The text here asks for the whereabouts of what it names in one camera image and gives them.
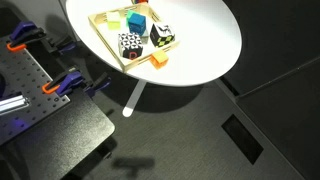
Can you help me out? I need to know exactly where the orange block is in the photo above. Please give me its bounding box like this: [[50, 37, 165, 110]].
[[149, 49, 170, 70]]

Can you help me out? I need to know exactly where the blue block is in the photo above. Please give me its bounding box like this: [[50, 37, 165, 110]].
[[128, 12, 147, 36]]

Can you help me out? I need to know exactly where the green block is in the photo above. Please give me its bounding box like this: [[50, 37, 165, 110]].
[[125, 9, 138, 27]]

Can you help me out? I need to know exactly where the yellow-green block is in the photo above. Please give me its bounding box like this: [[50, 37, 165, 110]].
[[106, 11, 122, 31]]

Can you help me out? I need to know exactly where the wooden tray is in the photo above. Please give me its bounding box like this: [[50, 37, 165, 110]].
[[87, 2, 181, 73]]

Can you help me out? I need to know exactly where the white table base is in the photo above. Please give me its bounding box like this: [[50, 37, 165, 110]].
[[121, 79, 148, 118]]

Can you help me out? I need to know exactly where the black white triangle-patterned cube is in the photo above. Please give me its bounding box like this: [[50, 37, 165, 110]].
[[117, 32, 145, 60]]

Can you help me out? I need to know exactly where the black white green checkered cube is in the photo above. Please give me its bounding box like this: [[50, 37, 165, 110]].
[[149, 22, 176, 49]]

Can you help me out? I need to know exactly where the black purple spring clamp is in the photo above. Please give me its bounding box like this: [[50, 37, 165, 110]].
[[46, 33, 78, 56], [83, 72, 113, 99]]

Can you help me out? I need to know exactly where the purple clamp with orange tip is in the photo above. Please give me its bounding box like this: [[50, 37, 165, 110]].
[[41, 68, 85, 98], [6, 20, 47, 53]]

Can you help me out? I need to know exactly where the dark floor hatch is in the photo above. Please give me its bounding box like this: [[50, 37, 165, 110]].
[[221, 113, 265, 166]]

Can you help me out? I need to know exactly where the black cart top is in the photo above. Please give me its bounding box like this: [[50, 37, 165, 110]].
[[0, 89, 116, 180]]

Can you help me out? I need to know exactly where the black perforated breadboard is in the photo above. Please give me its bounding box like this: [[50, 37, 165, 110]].
[[0, 35, 72, 147]]

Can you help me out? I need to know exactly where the aluminium extrusion bar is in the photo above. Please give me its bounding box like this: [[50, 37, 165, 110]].
[[0, 93, 31, 117]]

